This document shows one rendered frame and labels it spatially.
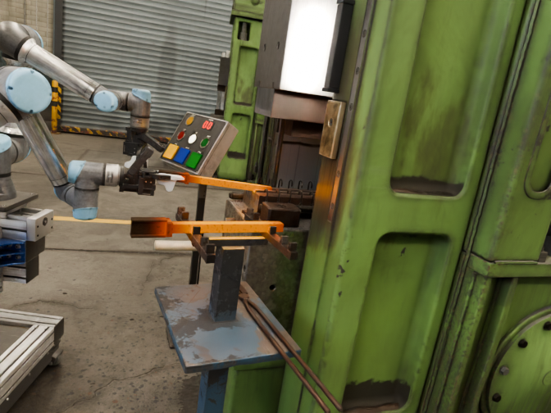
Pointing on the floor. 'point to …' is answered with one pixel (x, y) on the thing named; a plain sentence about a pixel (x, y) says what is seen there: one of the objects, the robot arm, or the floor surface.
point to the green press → (241, 92)
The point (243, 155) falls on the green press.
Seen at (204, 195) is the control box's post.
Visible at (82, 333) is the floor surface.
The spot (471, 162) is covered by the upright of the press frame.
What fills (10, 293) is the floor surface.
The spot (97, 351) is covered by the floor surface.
